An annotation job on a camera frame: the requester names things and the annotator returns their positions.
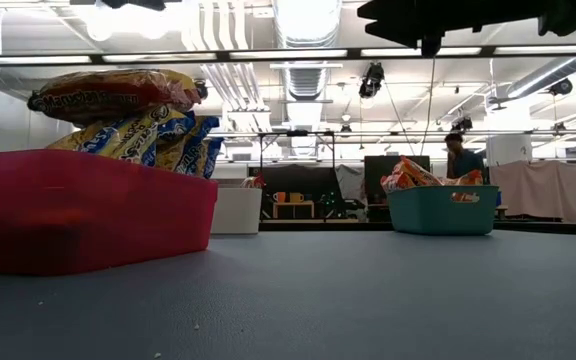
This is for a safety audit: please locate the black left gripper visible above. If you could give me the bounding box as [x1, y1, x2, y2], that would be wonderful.
[101, 0, 168, 12]

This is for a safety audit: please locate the red Maruchan noodle pack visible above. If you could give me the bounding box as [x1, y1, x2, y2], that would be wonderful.
[240, 173, 268, 190]
[26, 68, 203, 127]

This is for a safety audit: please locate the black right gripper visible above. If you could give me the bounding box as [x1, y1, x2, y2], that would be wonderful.
[356, 0, 542, 58]

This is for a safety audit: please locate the pink cloth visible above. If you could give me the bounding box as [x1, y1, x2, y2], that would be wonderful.
[487, 160, 576, 224]

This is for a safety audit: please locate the white plastic bin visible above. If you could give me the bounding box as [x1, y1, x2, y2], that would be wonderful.
[211, 186, 264, 235]

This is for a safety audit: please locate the small wooden shelf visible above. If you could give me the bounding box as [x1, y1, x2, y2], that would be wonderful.
[271, 200, 316, 220]

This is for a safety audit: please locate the teal plastic bin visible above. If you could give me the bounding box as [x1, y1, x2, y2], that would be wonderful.
[386, 184, 501, 237]

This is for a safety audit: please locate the person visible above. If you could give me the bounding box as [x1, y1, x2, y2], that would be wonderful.
[442, 132, 487, 180]

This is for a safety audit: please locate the white pillar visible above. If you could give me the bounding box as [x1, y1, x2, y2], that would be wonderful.
[486, 134, 533, 166]

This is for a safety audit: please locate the grey cloth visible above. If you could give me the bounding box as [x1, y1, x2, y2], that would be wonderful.
[335, 164, 368, 204]

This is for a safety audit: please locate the blue-grey table mat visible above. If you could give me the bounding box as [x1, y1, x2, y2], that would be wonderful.
[0, 230, 576, 360]

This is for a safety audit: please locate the pink plastic bin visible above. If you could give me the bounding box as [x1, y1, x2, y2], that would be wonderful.
[0, 148, 219, 277]

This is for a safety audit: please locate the black ceiling spotlight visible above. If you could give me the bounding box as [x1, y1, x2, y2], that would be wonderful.
[548, 78, 574, 97]
[359, 62, 386, 100]
[450, 115, 473, 134]

